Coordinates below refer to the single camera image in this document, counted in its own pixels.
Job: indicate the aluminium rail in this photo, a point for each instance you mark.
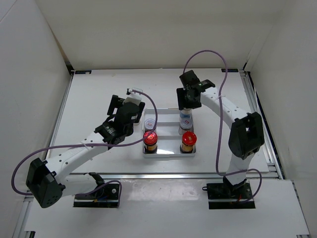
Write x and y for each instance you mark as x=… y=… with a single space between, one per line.
x=270 y=175
x=60 y=113
x=269 y=148

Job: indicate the left black table label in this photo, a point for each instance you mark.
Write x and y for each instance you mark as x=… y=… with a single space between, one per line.
x=83 y=72

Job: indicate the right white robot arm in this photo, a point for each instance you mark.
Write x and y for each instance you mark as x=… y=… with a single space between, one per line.
x=246 y=129

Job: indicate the black table label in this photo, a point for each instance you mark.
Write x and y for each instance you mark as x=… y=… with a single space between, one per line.
x=83 y=72
x=230 y=70

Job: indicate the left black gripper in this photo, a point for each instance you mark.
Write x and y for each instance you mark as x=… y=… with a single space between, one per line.
x=115 y=102

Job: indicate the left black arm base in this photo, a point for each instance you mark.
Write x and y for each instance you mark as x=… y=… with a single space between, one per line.
x=107 y=194

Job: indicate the left aluminium rail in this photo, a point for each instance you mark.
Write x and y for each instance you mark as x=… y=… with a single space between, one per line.
x=60 y=113

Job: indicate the white-lid small jar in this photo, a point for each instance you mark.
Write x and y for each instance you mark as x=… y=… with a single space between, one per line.
x=186 y=124
x=149 y=125

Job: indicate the white plastic organizer tray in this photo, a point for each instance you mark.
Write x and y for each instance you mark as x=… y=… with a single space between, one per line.
x=169 y=139

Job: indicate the front aluminium rail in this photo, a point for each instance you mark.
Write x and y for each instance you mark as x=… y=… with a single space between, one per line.
x=270 y=175

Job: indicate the right aluminium rail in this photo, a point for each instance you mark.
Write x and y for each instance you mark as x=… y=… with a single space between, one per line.
x=269 y=148

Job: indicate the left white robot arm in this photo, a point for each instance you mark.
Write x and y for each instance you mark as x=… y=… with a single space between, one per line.
x=49 y=180

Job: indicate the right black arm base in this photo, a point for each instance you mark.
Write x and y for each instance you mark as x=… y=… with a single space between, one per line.
x=221 y=198

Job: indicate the red-lid sauce jar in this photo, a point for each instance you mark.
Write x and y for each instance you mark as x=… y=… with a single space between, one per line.
x=188 y=143
x=150 y=142

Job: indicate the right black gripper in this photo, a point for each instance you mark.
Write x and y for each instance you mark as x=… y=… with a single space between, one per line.
x=181 y=93

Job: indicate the right black table label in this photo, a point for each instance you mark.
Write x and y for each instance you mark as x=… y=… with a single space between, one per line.
x=230 y=70

